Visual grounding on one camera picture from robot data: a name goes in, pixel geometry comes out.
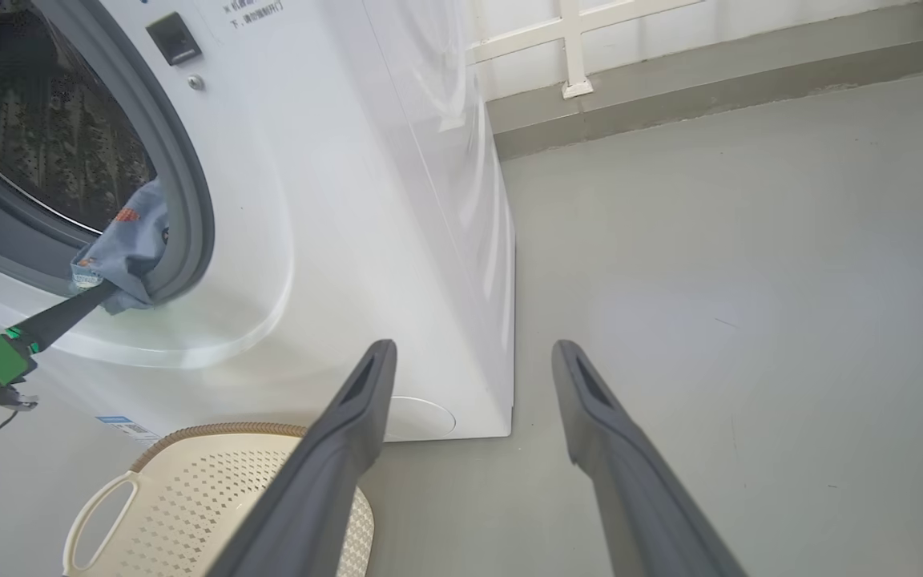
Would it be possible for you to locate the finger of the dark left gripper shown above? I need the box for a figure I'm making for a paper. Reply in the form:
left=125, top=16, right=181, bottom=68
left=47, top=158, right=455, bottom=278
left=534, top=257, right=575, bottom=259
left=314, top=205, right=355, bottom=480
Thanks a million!
left=9, top=280, right=119, bottom=353

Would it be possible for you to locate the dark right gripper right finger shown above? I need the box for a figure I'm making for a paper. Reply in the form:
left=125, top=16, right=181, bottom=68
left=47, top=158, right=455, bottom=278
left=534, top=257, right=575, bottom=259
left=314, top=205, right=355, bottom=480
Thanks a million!
left=551, top=340, right=747, bottom=577

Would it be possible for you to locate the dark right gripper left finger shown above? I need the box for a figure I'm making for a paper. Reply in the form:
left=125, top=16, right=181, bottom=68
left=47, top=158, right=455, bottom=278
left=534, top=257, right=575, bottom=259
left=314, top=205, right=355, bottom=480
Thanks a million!
left=209, top=339, right=398, bottom=577

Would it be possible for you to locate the blue bear print garment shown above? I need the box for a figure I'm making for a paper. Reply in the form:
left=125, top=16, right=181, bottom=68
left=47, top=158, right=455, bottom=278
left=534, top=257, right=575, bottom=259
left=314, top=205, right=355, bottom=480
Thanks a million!
left=71, top=178, right=170, bottom=315

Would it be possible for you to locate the cream perforated basket brown rim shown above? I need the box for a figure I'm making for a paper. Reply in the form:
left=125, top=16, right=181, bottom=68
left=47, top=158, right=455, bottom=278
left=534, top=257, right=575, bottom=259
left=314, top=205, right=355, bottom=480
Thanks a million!
left=62, top=422, right=374, bottom=577

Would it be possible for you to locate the white front-load washing machine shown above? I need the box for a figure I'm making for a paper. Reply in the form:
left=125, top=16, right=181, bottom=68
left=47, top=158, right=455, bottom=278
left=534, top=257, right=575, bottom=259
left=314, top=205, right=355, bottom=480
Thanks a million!
left=0, top=0, right=517, bottom=442

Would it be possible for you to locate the blue energy label sticker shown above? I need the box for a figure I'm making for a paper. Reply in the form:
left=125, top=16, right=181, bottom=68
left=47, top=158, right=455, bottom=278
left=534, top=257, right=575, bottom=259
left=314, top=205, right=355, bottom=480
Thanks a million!
left=95, top=415, right=159, bottom=443

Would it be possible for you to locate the white window frame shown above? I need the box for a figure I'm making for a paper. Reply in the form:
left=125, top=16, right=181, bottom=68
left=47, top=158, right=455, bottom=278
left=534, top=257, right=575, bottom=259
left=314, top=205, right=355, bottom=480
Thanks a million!
left=466, top=0, right=703, bottom=99

